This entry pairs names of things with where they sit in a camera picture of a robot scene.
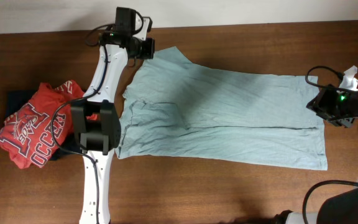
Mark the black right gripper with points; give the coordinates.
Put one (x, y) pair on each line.
(321, 107)

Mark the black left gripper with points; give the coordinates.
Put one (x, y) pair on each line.
(148, 48)

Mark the light blue t-shirt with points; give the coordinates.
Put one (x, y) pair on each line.
(176, 108)

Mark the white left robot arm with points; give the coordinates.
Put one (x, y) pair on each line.
(96, 123)

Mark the dark navy folded garment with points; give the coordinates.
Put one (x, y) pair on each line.
(18, 98)

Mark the red printed t-shirt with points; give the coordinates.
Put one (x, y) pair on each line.
(29, 135)

